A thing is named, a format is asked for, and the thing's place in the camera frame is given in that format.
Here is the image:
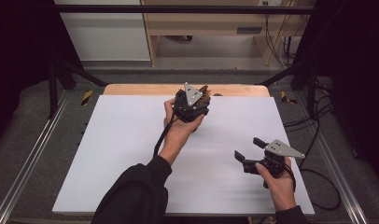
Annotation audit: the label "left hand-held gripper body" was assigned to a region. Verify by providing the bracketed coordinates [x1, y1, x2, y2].
[173, 81, 211, 124]

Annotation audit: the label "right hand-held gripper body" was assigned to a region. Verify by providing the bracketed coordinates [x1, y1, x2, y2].
[255, 139, 306, 179]

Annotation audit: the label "brown wooden paddle hairbrush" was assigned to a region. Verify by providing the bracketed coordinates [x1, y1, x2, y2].
[198, 84, 212, 108]

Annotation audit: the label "person's left hand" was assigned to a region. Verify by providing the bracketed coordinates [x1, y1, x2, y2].
[157, 97, 206, 166]

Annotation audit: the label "person's right hand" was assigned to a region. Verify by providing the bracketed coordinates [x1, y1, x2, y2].
[255, 156, 297, 213]

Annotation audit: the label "wooden table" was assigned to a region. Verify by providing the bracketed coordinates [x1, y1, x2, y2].
[103, 83, 271, 97]

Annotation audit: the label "yellow black floor tape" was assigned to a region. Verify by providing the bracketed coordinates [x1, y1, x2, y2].
[280, 91, 298, 105]
[80, 90, 94, 106]

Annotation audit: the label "light wooden desk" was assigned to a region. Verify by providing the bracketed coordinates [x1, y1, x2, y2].
[140, 0, 316, 67]

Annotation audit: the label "white cabinet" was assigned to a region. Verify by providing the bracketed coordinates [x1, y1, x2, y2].
[52, 0, 152, 63]

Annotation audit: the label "left hand-held gripper cable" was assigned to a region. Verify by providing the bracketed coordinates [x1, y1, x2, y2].
[152, 113, 179, 158]

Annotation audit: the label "hand-held gripper cable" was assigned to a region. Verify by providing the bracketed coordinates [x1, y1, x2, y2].
[284, 162, 342, 212]
[152, 113, 179, 158]

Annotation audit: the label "black floor cables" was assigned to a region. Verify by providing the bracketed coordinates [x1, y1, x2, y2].
[282, 77, 336, 153]

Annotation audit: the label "aluminium floor rail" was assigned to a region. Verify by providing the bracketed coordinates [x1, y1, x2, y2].
[0, 90, 71, 224]
[293, 92, 370, 224]

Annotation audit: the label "right hand-held gripper cable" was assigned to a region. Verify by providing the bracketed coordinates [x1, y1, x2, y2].
[284, 162, 342, 212]

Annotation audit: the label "black frame strut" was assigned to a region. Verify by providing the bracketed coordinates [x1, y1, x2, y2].
[47, 57, 109, 119]
[255, 59, 320, 118]

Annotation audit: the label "black horizontal frame bar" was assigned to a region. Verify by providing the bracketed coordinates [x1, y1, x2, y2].
[52, 4, 317, 15]

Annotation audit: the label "hanging desk cables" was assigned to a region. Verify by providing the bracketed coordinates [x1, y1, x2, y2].
[263, 1, 303, 70]

